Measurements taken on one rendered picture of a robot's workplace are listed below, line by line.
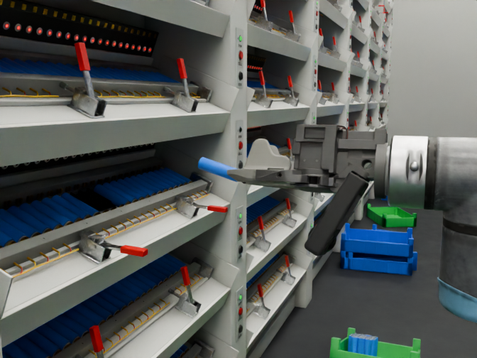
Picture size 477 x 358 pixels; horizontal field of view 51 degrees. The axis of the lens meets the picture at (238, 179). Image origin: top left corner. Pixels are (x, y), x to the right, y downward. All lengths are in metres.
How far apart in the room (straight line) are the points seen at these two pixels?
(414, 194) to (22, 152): 0.44
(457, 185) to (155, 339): 0.54
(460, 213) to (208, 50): 0.63
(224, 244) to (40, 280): 0.54
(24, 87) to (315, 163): 0.37
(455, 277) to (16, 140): 0.52
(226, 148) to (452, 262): 0.55
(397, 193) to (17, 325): 0.45
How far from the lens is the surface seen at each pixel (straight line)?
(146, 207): 0.84
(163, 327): 0.92
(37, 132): 0.58
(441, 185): 0.61
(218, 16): 1.00
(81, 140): 0.64
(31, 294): 0.61
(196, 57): 1.07
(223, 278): 1.10
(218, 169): 0.70
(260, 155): 0.67
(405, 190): 0.62
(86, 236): 0.69
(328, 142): 0.64
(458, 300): 0.66
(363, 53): 3.09
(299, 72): 1.71
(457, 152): 0.62
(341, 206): 0.63
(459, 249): 0.64
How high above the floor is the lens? 0.74
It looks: 9 degrees down
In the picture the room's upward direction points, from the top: straight up
